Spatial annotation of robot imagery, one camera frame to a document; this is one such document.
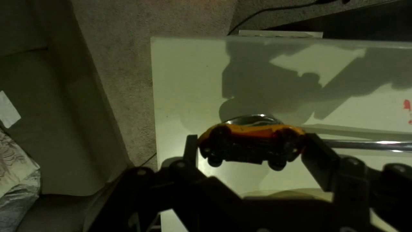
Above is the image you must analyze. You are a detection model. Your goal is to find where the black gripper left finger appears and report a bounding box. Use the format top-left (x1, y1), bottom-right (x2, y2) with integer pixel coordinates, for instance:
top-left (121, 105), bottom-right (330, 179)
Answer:
top-left (87, 134), bottom-right (247, 232)

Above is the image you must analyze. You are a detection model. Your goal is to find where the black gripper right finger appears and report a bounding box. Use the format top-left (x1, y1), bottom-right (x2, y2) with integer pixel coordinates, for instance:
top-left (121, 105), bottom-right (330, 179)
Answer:
top-left (300, 132), bottom-right (412, 232)

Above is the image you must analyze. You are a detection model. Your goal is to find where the black orange toy car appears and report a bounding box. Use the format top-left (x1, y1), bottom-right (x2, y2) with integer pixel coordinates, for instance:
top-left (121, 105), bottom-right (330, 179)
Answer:
top-left (197, 121), bottom-right (307, 171)

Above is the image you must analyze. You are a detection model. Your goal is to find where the white lattice shelf stand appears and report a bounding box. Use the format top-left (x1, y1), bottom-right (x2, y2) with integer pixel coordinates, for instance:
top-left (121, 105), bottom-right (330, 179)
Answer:
top-left (149, 29), bottom-right (412, 232)

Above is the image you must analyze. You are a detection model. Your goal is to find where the grey fabric sofa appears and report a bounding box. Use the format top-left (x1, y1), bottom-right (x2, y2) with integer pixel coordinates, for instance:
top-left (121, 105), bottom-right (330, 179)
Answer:
top-left (0, 0), bottom-right (133, 232)

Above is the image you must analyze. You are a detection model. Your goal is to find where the beige patterned pillow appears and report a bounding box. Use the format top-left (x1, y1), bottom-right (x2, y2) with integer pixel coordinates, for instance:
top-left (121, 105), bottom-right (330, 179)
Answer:
top-left (0, 127), bottom-right (42, 232)

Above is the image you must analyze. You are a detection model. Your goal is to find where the black coffee table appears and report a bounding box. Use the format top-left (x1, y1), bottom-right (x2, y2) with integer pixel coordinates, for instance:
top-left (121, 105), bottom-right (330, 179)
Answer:
top-left (230, 0), bottom-right (412, 42)

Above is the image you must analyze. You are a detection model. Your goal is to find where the small white paper sheet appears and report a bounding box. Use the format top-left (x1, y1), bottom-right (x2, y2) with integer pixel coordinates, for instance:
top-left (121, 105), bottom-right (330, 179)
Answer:
top-left (0, 88), bottom-right (23, 128)

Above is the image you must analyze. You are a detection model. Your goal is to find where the black floor cable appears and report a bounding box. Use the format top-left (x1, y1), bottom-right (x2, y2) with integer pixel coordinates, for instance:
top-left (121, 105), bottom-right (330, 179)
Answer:
top-left (127, 152), bottom-right (158, 171)

